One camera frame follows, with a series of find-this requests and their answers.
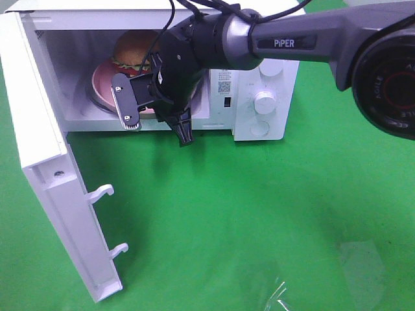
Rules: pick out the lower white microwave knob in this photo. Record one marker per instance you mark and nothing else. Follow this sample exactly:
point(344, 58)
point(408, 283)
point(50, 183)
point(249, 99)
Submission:
point(264, 102)

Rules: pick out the round door release button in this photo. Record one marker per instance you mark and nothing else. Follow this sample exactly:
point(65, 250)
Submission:
point(260, 129)

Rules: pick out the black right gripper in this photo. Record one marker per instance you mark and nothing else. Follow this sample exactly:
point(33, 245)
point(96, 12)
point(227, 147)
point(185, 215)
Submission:
point(168, 88)

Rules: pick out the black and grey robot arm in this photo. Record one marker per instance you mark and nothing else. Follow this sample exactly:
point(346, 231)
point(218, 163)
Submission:
point(369, 49)

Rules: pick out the white microwave oven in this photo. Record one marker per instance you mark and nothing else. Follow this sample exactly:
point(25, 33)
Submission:
point(56, 64)

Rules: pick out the pink round plate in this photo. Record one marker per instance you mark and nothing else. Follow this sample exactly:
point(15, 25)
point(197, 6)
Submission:
point(101, 81)

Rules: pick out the white microwave knob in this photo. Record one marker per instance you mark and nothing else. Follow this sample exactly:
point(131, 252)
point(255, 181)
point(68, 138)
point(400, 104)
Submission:
point(264, 102)
point(271, 67)

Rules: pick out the burger with lettuce and tomato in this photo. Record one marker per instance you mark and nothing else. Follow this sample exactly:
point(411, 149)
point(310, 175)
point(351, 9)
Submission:
point(130, 50)

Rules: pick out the upper white microwave knob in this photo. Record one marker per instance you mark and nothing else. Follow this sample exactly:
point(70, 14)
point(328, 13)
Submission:
point(271, 67)

